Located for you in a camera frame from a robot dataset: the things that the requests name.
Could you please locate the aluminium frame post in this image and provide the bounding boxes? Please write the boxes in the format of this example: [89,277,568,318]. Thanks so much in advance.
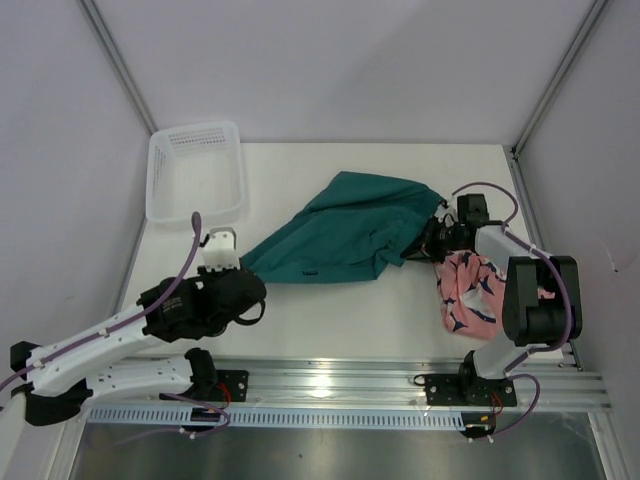
[510,0,611,161]
[76,0,158,136]

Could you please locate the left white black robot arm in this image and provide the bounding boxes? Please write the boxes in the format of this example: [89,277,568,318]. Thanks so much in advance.
[10,267,267,426]

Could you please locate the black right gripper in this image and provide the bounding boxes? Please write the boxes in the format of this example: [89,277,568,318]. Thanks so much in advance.
[401,215,467,264]

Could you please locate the left aluminium frame post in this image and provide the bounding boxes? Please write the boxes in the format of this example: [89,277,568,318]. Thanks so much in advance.
[76,0,158,136]

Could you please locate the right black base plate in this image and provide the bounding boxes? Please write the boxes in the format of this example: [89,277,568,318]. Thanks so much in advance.
[413,373,517,407]

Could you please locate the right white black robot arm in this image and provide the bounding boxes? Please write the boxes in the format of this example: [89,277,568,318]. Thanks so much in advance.
[418,194,580,404]

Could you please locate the white perforated cable tray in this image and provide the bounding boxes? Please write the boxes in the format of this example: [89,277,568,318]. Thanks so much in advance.
[88,404,465,431]

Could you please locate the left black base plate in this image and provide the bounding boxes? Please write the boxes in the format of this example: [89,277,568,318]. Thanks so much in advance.
[180,369,250,403]

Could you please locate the white plastic basket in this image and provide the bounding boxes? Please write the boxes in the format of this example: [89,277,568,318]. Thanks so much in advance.
[145,120,249,227]

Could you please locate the pink shark print shorts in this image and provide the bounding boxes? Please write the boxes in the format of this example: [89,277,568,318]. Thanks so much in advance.
[434,251,506,341]

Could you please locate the green shorts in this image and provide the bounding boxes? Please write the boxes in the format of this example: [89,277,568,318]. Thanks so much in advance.
[241,171,443,284]

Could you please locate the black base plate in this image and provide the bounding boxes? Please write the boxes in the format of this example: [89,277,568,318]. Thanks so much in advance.
[180,369,250,403]
[413,373,517,407]

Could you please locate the aluminium mounting rail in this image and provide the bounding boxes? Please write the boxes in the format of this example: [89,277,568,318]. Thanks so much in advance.
[67,357,614,414]

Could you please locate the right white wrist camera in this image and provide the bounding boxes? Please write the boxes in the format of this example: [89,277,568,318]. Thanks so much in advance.
[434,198,458,227]

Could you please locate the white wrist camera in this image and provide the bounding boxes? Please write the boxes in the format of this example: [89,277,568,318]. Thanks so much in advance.
[201,227,241,272]
[434,198,458,227]

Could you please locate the right aluminium frame post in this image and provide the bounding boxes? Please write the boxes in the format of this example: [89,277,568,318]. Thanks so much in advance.
[510,0,611,161]

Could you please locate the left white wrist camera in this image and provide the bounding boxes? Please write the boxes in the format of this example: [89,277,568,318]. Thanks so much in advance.
[201,227,241,272]

